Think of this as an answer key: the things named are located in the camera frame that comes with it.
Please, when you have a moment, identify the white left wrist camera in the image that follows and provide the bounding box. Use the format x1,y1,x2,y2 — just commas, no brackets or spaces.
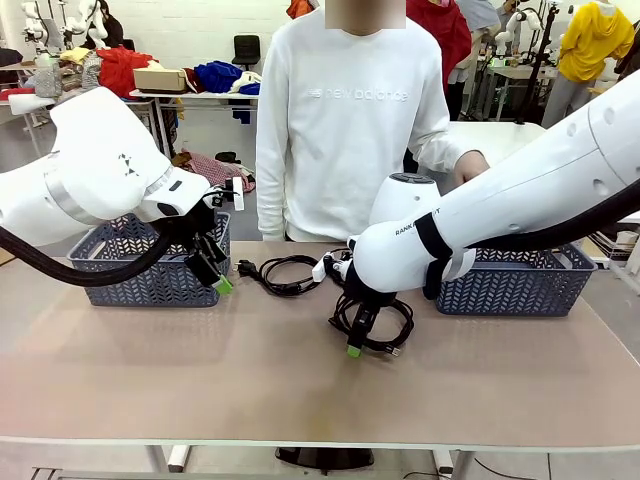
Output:
209,175,246,212

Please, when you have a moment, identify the person's right forearm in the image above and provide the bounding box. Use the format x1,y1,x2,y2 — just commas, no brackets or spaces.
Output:
255,144,287,240

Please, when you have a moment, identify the person's left forearm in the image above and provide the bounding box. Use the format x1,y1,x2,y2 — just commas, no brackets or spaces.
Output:
405,127,484,174

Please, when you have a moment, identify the black right arm hose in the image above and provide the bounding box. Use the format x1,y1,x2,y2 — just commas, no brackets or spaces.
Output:
422,179,640,301

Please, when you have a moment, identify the red cloth pile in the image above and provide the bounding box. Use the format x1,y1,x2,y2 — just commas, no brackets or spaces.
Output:
95,46,161,99

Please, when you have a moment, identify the grey-blue plastic mesh basket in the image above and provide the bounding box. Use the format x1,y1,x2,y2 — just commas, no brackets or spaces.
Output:
66,210,234,309
433,241,599,319

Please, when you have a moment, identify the black round floor base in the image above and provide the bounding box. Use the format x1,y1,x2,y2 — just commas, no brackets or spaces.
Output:
274,446,375,469

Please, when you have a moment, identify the cardboard box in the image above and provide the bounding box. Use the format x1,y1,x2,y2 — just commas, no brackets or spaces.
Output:
132,67,189,94

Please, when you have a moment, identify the black strap on arm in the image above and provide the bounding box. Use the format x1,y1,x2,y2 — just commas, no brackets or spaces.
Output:
413,213,464,301

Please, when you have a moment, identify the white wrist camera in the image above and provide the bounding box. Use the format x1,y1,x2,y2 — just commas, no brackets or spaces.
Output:
209,175,246,212
311,252,354,285

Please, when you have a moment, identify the black arm hose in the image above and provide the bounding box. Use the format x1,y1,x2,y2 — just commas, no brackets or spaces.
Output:
422,179,640,301
0,219,201,289

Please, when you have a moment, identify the blue cloth pile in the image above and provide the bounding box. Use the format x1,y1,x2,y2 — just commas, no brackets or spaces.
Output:
193,60,261,96

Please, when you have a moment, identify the person's left hand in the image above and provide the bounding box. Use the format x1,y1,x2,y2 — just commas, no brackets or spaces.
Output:
453,152,490,185

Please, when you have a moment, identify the white background table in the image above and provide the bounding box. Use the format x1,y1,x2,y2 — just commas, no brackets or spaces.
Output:
128,88,261,156

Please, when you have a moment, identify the person in white sweater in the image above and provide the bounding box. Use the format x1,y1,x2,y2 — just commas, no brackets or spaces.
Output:
254,0,451,244

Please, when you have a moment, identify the person in yellow hoodie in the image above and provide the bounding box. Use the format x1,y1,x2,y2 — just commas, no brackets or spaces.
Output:
542,0,637,129

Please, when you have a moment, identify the black power cable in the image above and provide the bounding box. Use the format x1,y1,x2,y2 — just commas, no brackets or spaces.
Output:
328,292,416,359
234,254,326,297

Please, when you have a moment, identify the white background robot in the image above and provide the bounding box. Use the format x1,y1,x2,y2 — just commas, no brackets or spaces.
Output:
492,4,541,56
19,0,64,51

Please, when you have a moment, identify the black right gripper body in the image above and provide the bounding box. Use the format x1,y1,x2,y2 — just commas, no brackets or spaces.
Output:
346,263,399,314

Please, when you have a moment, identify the person in red jacket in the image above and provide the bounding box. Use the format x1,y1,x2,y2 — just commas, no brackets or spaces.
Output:
405,0,474,121

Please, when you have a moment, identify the black office chair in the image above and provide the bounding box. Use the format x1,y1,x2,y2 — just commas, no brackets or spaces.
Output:
232,33,262,69

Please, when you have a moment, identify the black left arm hose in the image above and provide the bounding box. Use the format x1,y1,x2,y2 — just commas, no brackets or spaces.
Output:
0,219,201,289

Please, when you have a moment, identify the white table behind person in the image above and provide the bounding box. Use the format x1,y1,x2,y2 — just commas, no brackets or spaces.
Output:
439,121,549,164

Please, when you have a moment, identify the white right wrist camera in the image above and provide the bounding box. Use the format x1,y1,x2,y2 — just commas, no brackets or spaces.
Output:
311,252,354,285

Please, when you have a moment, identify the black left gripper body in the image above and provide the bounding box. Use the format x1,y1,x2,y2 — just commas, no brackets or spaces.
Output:
177,198,220,249

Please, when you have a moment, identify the pink checked cloth pile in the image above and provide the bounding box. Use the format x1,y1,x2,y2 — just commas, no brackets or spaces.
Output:
172,148,257,197

